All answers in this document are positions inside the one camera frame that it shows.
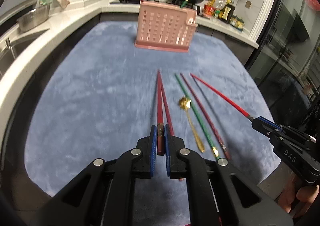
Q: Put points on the steel colander bowl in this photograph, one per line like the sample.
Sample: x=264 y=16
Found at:
x=32 y=18

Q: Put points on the steel sink pump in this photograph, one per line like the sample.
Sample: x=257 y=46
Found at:
x=8 y=43

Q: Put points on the red instant noodle cup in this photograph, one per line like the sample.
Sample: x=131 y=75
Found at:
x=209 y=11

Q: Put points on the blue plush blanket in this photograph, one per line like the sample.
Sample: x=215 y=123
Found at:
x=87 y=106

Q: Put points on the grey wall socket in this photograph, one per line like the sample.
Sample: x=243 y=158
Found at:
x=248 y=4

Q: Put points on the dark soy sauce bottle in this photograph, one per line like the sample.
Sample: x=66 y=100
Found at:
x=227 y=12

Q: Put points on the green chopstick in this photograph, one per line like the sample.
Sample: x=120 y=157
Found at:
x=186 y=0
x=197 y=118

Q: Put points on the yellow seasoning packet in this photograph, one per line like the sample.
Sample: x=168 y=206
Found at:
x=211 y=0

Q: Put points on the small green label jar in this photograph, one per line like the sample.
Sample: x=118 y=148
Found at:
x=216 y=14

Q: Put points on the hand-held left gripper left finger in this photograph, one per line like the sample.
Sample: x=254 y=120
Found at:
x=153 y=156

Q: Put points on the dark red chopstick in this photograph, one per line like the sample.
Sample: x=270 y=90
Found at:
x=206 y=118
x=166 y=111
x=159 y=106

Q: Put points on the person's right hand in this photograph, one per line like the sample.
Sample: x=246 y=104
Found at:
x=306 y=198

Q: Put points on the gold flower spoon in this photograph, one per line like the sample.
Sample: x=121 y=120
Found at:
x=184 y=103

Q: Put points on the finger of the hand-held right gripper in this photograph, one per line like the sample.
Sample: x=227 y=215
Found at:
x=271 y=122
x=261 y=128

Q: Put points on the stainless steel sink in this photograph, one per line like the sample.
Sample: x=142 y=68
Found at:
x=15 y=51

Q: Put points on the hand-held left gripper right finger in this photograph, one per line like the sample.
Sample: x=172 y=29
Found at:
x=168 y=156

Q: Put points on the dark glass door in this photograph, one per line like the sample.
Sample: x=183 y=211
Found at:
x=287 y=28

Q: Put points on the seasoning jar rack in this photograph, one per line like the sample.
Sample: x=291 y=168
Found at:
x=237 y=22

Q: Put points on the pink perforated utensil holder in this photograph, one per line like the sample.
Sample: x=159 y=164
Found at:
x=162 y=26

